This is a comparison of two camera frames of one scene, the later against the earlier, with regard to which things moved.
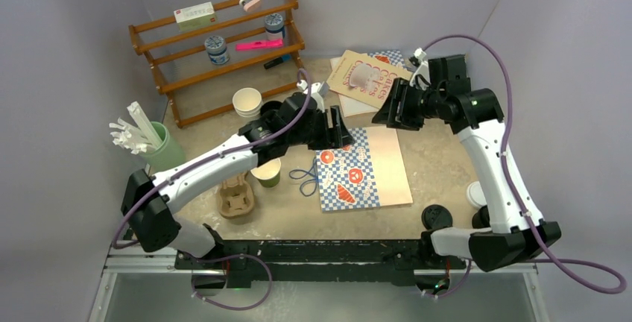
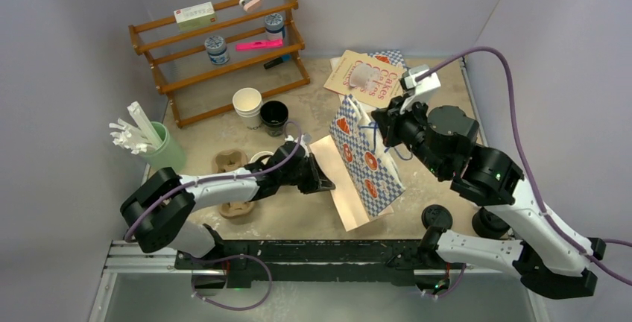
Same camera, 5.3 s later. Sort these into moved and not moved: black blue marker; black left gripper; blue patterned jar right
Moved: black left gripper
Not moved: blue patterned jar right; black blue marker
